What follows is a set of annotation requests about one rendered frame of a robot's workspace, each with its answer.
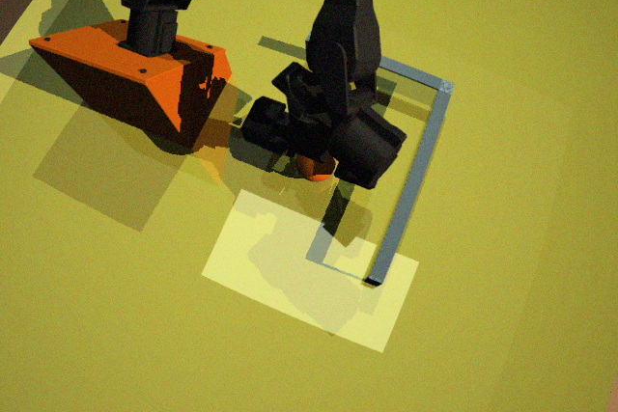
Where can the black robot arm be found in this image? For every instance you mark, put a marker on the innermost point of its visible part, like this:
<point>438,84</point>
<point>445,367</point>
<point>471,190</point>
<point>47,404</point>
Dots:
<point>344,47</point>

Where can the clear l-shaped low wall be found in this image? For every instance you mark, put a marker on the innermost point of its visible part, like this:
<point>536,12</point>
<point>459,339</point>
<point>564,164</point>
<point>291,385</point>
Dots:
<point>412,89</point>
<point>418,169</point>

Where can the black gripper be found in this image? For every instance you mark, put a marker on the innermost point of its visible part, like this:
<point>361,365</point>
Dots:
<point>268,125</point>

